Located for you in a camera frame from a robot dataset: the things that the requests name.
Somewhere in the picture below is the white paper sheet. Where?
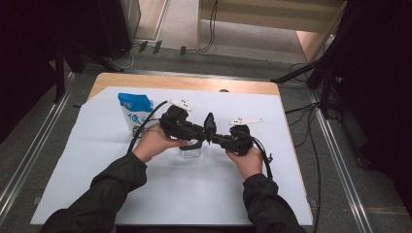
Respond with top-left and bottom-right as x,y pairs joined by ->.
30,85 -> 314,226

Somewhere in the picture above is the white floor cable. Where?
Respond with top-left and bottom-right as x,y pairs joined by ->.
108,43 -> 140,71

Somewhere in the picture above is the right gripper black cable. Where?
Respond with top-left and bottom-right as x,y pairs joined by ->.
246,134 -> 275,181

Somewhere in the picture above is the black tripod stand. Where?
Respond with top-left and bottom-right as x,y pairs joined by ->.
270,48 -> 344,119

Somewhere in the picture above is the metal floor rail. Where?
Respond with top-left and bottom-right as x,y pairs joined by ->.
0,72 -> 77,224
307,90 -> 373,233

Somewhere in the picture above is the black metal stand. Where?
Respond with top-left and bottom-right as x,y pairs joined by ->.
52,38 -> 125,104

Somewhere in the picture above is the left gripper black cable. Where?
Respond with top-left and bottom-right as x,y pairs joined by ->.
126,100 -> 169,153

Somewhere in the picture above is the wooden table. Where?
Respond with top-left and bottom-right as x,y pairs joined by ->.
87,72 -> 314,226

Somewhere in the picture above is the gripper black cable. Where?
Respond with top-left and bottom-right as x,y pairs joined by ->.
246,134 -> 275,181
126,100 -> 169,153

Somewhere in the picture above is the black curtain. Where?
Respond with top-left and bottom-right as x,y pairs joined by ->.
324,0 -> 412,217
0,0 -> 130,144

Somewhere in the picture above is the person's right hand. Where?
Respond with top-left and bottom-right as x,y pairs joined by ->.
225,146 -> 264,181

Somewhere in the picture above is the black floor cable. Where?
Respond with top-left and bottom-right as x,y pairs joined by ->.
285,62 -> 325,233

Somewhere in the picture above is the black hanging cable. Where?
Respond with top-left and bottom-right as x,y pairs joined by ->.
193,0 -> 219,54

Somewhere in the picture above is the light wooden shelf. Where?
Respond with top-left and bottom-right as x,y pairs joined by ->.
196,0 -> 348,64

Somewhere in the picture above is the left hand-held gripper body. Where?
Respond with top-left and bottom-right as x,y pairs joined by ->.
159,98 -> 192,140

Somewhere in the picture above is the blue and white milk bag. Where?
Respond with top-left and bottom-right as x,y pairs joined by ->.
117,92 -> 155,134

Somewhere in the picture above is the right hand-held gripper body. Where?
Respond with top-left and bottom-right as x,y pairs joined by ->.
226,116 -> 264,155

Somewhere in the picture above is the person's left hand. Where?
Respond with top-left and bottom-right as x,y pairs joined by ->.
132,124 -> 189,164

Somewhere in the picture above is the grey cabinet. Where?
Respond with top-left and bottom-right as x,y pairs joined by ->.
120,0 -> 143,42

